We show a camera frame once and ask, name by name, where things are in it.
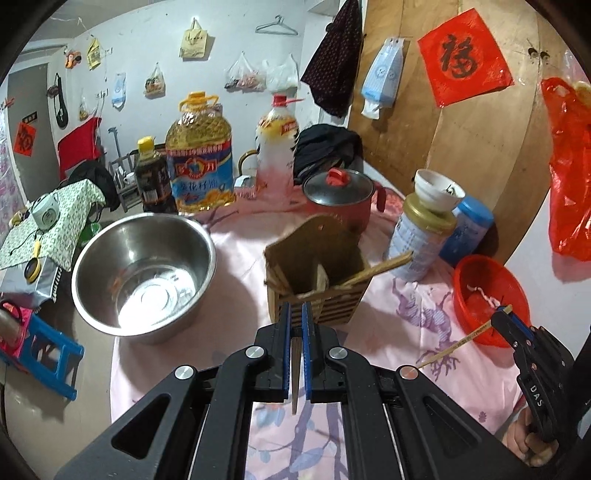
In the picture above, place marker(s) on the person's right hand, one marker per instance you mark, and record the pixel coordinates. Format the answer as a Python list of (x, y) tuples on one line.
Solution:
[(526, 438)]

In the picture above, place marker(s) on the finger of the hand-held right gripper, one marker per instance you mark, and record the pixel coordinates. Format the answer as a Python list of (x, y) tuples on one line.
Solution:
[(505, 325), (524, 325)]

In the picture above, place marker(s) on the large cooking oil bottle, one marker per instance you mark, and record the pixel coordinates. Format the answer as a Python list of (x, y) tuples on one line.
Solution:
[(201, 161)]

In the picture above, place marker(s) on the black backpack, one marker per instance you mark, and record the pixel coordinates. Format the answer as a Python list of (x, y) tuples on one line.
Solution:
[(99, 180)]

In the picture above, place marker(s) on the dark-tipped wooden chopstick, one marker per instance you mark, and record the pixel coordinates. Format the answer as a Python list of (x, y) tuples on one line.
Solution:
[(295, 374)]

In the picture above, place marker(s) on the stainless steel bowl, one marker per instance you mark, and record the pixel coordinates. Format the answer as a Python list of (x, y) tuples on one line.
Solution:
[(138, 281)]

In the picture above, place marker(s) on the red paper wall decoration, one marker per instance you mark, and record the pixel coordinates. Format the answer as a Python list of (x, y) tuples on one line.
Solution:
[(466, 57)]

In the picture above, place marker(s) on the white plastic bag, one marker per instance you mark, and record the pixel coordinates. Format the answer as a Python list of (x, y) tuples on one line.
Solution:
[(282, 74)]

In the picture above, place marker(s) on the small white bowl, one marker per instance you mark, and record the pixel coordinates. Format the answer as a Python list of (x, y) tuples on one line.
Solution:
[(434, 189)]

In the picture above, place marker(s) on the green floral table cover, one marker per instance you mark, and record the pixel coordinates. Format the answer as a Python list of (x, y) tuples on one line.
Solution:
[(64, 221)]

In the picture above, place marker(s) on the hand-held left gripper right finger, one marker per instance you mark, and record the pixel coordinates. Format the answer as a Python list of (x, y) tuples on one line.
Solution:
[(308, 355)]

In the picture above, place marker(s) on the black cloth heap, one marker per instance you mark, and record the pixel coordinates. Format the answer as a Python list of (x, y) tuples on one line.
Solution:
[(325, 145)]

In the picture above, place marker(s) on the plain wooden chopstick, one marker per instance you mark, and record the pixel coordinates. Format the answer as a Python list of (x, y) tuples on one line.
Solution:
[(397, 260)]

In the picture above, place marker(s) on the dark soy sauce bottle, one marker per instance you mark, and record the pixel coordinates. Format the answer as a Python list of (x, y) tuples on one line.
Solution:
[(154, 182)]

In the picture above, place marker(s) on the blue-lidded plastic jar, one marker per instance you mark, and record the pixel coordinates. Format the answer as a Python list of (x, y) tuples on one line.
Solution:
[(468, 226)]

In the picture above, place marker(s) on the orange hanging toy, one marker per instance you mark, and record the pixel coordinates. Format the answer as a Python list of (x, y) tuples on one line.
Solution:
[(73, 59)]

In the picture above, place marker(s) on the small blue hanging packet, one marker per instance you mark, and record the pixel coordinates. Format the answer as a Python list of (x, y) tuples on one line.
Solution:
[(119, 90)]

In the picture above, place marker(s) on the printed wooden chopstick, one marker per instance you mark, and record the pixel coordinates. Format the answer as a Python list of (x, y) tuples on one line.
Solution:
[(457, 344)]

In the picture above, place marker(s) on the gold-lidded milk powder can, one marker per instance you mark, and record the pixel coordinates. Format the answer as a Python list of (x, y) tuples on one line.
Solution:
[(415, 249)]

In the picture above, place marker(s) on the yellow hanging packet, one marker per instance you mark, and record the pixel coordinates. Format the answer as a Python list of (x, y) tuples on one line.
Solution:
[(93, 54)]

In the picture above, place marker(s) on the blue face mask packet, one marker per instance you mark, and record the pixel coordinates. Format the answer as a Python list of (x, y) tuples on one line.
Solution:
[(383, 76)]

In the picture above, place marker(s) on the blue plastic stool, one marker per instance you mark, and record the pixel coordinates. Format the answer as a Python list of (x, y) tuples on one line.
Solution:
[(44, 348)]

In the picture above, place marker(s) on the silver foil box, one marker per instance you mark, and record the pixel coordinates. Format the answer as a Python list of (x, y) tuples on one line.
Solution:
[(27, 290)]

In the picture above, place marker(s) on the red pot with lid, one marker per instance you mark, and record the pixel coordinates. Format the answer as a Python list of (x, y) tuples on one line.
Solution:
[(341, 198)]

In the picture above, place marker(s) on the wooden chopstick holder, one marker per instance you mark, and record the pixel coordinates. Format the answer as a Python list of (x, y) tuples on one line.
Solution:
[(323, 258)]

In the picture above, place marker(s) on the hanging snack bag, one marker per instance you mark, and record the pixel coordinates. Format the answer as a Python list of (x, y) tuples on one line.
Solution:
[(154, 84)]

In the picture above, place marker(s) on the yellow tote bag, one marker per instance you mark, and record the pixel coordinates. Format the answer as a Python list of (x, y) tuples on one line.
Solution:
[(194, 45)]

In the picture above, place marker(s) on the clear bottle with red cap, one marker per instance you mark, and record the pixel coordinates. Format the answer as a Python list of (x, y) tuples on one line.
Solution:
[(275, 147)]

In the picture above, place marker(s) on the clear plastic bag with food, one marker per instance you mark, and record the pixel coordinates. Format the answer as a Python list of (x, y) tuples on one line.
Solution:
[(244, 77)]

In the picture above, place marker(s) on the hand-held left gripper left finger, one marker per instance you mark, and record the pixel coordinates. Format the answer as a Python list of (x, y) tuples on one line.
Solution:
[(286, 355)]

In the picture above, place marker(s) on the small clear hanging bag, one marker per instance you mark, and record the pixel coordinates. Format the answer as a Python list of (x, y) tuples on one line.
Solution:
[(83, 112)]

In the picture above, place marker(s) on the red plastic basket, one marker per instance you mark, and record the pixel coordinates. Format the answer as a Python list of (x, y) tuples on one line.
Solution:
[(475, 314)]

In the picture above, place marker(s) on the metal rack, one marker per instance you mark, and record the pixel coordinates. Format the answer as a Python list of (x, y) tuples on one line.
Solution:
[(121, 168)]

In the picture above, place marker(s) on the red door sticker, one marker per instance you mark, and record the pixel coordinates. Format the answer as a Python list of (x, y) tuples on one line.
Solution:
[(24, 140)]

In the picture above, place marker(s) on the black hanging bag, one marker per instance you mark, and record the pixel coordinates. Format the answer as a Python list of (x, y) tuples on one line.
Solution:
[(60, 113)]

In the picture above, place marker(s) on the dark dotted hanging cloth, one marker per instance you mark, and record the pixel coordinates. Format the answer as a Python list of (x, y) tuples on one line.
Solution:
[(332, 64)]

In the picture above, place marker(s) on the pink plastic toy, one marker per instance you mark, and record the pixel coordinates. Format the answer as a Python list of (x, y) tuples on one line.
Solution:
[(11, 341)]

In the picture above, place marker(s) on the red plastic bag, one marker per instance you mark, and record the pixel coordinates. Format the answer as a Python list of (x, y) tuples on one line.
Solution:
[(572, 184)]

